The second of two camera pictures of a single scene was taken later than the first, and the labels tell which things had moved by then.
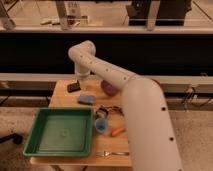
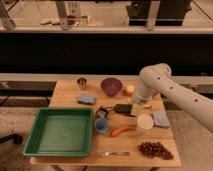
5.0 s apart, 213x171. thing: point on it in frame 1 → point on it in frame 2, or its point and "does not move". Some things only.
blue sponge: (87, 98) does not move
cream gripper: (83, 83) → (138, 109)
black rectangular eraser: (73, 87) → (123, 108)
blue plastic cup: (101, 125) does not move
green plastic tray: (61, 132) does not move
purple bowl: (109, 88) does not move
